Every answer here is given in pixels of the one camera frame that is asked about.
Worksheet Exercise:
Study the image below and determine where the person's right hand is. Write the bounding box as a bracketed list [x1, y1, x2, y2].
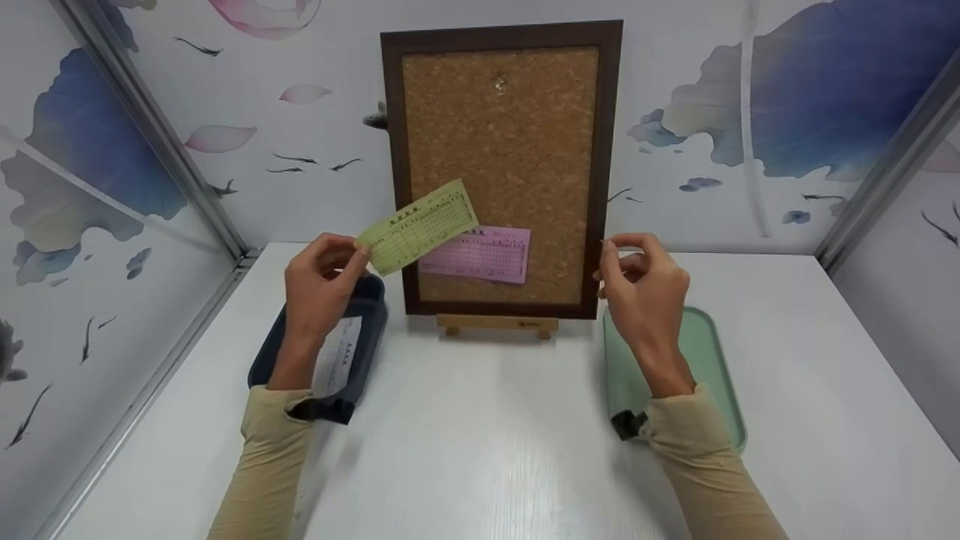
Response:
[595, 232, 692, 355]

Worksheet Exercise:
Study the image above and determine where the person's left hand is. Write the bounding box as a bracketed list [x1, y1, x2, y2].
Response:
[284, 233, 373, 350]

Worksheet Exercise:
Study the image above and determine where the yellow-green paper slip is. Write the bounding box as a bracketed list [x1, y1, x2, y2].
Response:
[355, 178, 480, 277]

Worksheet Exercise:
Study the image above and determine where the person's right forearm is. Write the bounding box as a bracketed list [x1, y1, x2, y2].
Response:
[634, 341, 790, 540]

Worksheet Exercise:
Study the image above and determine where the person's left forearm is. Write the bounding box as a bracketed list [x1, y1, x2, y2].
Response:
[208, 336, 331, 540]

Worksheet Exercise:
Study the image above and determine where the dark blue tray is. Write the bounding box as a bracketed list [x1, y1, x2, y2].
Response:
[247, 274, 389, 426]

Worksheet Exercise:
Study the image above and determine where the white paper slip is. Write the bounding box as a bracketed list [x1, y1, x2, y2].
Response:
[311, 316, 363, 398]

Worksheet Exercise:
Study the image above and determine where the pink paper slip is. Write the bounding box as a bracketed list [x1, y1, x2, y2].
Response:
[418, 226, 532, 285]

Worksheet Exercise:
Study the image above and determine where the wooden easel stand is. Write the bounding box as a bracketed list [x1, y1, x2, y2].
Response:
[437, 313, 560, 340]

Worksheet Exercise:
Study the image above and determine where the light green tray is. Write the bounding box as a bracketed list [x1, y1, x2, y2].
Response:
[603, 306, 749, 455]

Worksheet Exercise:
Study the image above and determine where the black wrist band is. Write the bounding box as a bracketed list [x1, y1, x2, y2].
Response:
[289, 395, 356, 426]
[610, 409, 651, 443]

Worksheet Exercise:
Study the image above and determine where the cork board with brown frame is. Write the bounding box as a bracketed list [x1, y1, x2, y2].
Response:
[380, 20, 624, 320]

